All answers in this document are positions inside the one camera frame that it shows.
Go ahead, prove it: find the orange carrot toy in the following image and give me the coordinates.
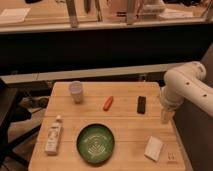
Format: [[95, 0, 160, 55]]
[[103, 96, 114, 111]]

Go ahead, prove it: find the metal frame post right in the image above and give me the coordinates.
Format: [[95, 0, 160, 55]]
[[126, 0, 136, 25]]

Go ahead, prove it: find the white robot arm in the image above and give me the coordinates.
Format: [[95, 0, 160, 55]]
[[159, 61, 213, 124]]

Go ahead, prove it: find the green ceramic bowl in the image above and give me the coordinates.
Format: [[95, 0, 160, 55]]
[[76, 123, 115, 164]]

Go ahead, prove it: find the metal frame post left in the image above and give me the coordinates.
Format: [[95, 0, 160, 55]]
[[66, 0, 78, 28]]

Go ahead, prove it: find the metal frame post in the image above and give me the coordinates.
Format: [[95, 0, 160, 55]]
[[66, 0, 78, 28], [126, 0, 136, 25]]

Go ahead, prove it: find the dark chair at left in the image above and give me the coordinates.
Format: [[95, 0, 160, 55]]
[[0, 78, 41, 167]]

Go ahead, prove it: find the black rectangular block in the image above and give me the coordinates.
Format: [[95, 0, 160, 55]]
[[137, 96, 146, 114]]

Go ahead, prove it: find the wooden table board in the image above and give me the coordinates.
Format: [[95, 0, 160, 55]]
[[29, 82, 186, 171]]

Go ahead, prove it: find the white sponge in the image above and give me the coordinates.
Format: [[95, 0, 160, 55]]
[[144, 136, 163, 162]]

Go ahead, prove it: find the white paper sheet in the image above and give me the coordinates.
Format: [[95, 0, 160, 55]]
[[0, 8, 30, 24]]

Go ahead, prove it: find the white tube bottle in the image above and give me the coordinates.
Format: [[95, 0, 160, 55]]
[[45, 115, 63, 155]]

